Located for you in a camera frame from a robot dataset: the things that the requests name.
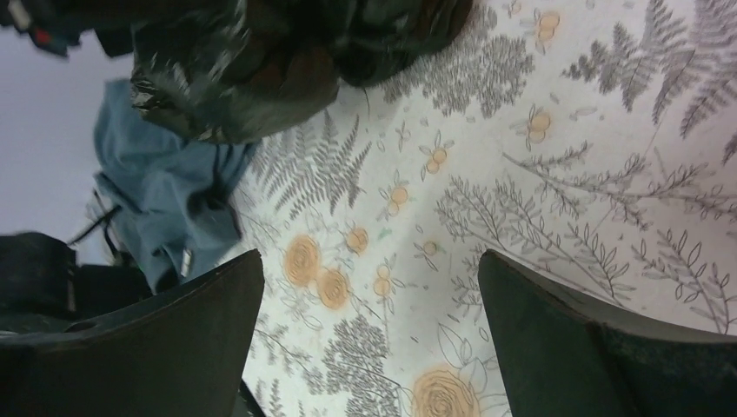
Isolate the grey-blue crumpled cloth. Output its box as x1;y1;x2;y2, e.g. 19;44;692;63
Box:
94;79;256;293

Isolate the floral patterned table mat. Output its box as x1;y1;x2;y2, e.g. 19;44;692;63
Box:
236;1;736;416

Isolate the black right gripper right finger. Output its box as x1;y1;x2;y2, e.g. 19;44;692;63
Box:
478;250;736;416

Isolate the black plastic trash bag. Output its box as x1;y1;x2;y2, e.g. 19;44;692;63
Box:
97;0;472;144

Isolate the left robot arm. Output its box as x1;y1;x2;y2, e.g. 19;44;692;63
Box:
1;232;152;337

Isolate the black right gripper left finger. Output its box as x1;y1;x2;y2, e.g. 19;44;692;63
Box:
1;250;264;416

